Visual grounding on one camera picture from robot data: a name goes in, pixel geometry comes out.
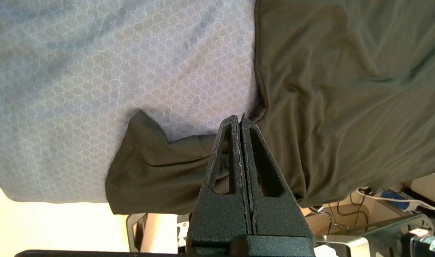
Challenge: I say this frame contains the white cable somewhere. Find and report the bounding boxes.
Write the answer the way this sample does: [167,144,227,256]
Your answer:
[357,188,435,216]

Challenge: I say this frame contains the blue power adapter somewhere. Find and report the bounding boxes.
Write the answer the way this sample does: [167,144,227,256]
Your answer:
[381,189,410,202]

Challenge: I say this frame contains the thin black wires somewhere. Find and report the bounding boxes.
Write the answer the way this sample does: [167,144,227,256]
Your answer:
[308,195,370,233]

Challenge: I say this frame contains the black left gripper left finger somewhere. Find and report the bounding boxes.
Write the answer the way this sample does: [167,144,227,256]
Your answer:
[186,115,254,257]

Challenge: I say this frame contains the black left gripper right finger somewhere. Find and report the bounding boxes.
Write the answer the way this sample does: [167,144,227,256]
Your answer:
[240,113,316,257]

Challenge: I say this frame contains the black moon print t-shirt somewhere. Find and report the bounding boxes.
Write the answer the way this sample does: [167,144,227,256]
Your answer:
[105,0,435,216]

